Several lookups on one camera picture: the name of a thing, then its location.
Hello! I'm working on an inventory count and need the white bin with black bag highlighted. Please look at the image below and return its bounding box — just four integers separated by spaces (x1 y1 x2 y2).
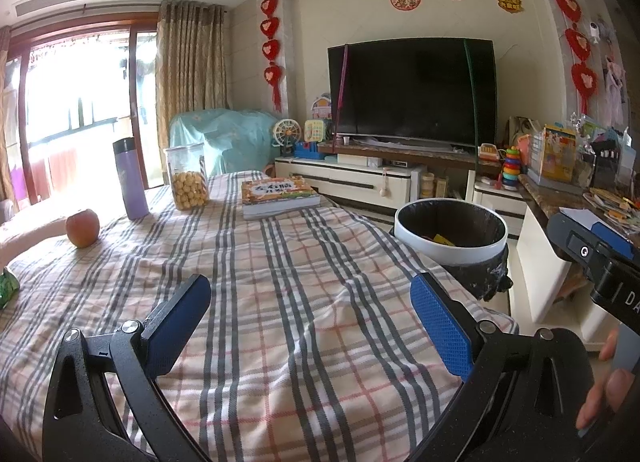
390 198 513 300

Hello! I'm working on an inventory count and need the toy ferris wheel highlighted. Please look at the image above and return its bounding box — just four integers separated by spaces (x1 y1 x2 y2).
272 119 303 157

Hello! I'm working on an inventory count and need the armchair under teal cover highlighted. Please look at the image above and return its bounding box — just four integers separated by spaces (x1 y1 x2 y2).
169 109 283 177

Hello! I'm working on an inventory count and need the clear jar of biscuits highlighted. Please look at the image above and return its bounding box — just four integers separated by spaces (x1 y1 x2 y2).
164 142 210 210

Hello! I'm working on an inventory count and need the wooden framed glass door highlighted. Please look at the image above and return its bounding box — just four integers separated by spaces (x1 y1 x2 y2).
10 14 161 203

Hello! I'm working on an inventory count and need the pink hanging garment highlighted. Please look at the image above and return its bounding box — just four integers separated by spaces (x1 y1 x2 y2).
602 54 628 125

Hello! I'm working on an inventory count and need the black flat television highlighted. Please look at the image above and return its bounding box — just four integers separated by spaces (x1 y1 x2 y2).
327 39 498 147

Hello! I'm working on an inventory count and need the rainbow stacking ring toy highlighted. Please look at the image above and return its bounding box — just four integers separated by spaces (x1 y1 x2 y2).
500 147 521 191

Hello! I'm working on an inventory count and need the clear stationery organiser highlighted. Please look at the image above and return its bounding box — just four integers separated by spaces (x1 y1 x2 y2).
577 129 638 190

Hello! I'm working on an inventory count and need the white television cabinet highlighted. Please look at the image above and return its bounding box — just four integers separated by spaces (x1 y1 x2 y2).
274 142 531 237

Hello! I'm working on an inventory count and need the green snack wrapper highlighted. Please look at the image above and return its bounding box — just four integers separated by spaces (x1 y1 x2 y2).
0 267 20 310

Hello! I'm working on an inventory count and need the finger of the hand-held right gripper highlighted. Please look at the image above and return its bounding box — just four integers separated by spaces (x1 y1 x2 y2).
546 214 612 273
591 222 640 261

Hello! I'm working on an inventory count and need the colourful book box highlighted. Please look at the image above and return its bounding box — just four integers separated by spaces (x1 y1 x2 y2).
530 124 578 183

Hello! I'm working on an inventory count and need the person's right hand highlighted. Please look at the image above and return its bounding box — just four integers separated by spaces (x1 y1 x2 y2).
575 329 636 430

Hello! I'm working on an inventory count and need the white marble-top cabinet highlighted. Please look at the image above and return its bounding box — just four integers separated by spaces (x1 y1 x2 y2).
517 174 640 343

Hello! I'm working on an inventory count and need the purple thermos bottle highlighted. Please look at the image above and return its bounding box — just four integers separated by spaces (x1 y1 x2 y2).
112 138 150 220

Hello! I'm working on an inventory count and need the beige patterned curtain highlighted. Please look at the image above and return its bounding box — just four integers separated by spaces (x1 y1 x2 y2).
0 26 18 203
156 0 231 143

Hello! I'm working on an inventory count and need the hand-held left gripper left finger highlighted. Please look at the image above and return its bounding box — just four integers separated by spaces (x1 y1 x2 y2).
42 273 212 462

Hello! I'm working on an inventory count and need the red heart hanging ornament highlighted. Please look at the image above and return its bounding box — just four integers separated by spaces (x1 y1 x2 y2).
259 0 285 112
542 0 599 115

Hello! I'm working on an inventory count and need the pile of papers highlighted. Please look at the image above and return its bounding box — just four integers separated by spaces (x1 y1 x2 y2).
582 187 640 223

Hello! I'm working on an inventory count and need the beige bag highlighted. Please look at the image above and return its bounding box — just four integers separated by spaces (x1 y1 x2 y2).
507 117 536 153

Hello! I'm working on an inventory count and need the red apple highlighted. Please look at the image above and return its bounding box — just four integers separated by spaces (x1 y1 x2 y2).
66 208 101 249

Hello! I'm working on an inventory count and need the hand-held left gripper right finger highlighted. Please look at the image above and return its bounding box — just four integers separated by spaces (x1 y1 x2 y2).
400 272 596 462

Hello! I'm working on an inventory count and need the green toy telephone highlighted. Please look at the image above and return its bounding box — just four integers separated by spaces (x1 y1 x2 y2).
304 118 328 143

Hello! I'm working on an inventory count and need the large flat snack box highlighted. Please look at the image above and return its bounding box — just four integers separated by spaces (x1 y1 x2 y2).
241 176 322 221

